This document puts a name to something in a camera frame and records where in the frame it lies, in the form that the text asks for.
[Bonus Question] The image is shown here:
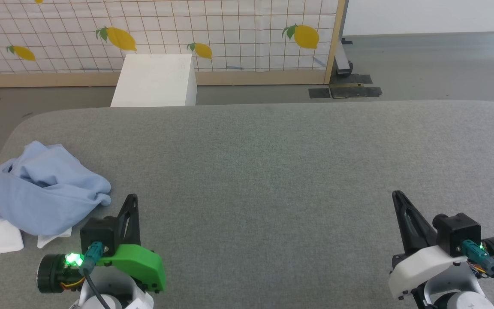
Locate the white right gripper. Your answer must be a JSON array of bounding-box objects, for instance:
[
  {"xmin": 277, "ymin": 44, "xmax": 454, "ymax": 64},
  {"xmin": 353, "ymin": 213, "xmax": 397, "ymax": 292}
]
[{"xmin": 387, "ymin": 190, "xmax": 494, "ymax": 300}]

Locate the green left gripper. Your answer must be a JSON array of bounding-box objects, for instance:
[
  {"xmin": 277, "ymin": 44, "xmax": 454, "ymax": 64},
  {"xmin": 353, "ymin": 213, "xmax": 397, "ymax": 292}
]
[{"xmin": 37, "ymin": 194, "xmax": 167, "ymax": 295}]

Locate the light blue polo shirt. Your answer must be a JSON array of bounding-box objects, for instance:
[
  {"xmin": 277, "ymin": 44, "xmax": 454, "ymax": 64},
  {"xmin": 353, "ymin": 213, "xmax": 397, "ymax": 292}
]
[{"xmin": 0, "ymin": 141, "xmax": 112, "ymax": 236}]

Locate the white box cabinet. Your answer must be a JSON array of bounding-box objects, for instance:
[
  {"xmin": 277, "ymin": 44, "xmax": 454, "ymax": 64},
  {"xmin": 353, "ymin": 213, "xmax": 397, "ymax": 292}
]
[{"xmin": 110, "ymin": 54, "xmax": 198, "ymax": 108}]

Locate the grey fabric sofa seat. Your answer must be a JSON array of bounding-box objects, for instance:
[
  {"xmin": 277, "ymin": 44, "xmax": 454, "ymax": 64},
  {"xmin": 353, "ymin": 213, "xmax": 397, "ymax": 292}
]
[{"xmin": 0, "ymin": 100, "xmax": 494, "ymax": 309}]

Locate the black floor plate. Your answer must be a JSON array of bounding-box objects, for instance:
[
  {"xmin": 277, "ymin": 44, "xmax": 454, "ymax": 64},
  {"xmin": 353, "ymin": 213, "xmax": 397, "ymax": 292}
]
[{"xmin": 329, "ymin": 74, "xmax": 383, "ymax": 100}]

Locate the black partition stand foot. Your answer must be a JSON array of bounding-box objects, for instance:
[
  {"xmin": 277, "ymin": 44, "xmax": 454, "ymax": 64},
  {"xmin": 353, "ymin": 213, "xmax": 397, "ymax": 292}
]
[{"xmin": 335, "ymin": 38, "xmax": 354, "ymax": 78}]

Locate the lemon print partition screen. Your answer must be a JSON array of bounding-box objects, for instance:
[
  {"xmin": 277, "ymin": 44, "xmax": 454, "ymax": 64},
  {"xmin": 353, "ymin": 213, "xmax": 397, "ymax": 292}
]
[{"xmin": 0, "ymin": 0, "xmax": 349, "ymax": 89}]

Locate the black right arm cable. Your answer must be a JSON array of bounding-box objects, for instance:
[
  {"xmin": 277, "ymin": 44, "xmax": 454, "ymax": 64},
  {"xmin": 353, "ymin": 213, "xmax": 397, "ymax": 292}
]
[{"xmin": 461, "ymin": 239, "xmax": 494, "ymax": 302}]

